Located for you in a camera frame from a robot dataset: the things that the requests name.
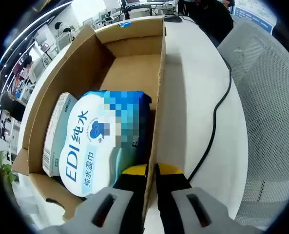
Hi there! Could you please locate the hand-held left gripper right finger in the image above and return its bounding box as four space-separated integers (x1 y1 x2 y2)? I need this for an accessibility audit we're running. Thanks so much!
154 163 235 234

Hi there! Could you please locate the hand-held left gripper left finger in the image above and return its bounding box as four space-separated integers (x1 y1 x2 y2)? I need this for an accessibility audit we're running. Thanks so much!
44 164 150 234

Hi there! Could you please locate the blue white soft wipes pack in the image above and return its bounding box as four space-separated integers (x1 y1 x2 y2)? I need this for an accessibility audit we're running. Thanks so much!
58 89 153 198

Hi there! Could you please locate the small white carton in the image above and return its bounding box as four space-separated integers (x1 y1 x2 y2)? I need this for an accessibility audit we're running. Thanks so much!
41 92 79 177

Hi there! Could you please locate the brown cardboard shoe box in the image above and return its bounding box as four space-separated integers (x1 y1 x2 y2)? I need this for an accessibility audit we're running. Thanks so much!
11 18 168 221

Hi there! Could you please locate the potted green plant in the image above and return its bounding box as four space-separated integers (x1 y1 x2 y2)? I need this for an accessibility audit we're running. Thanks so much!
0 148 19 185

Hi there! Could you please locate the grey mesh office chair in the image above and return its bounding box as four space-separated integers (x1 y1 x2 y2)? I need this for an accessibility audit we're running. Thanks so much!
217 18 289 218

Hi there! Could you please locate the person's black clothed torso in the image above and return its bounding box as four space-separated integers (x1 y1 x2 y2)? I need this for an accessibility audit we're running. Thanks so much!
178 0 234 48

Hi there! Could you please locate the black computer mouse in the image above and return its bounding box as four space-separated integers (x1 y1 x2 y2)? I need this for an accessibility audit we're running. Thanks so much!
163 15 183 23

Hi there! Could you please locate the black cable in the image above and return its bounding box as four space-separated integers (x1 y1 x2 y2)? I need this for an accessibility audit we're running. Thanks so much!
187 60 233 181

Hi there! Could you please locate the wall notice board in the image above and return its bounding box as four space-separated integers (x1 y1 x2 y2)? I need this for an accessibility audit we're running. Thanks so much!
233 2 278 34

